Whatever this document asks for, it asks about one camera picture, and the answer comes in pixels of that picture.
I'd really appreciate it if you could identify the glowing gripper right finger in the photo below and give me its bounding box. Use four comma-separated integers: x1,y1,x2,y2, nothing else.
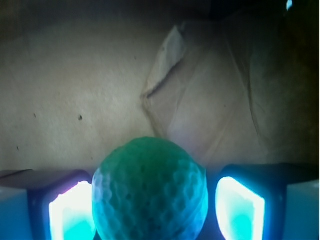
214,163,313,240

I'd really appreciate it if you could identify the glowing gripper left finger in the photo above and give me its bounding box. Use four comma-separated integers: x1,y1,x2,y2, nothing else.
27,170,96,240

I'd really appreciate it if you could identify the green dimpled foam ball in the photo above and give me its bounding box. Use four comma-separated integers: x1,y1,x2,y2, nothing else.
92,137,209,240

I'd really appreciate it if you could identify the brown paper bag tray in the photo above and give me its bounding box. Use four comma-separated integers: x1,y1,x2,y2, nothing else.
0,0,320,172

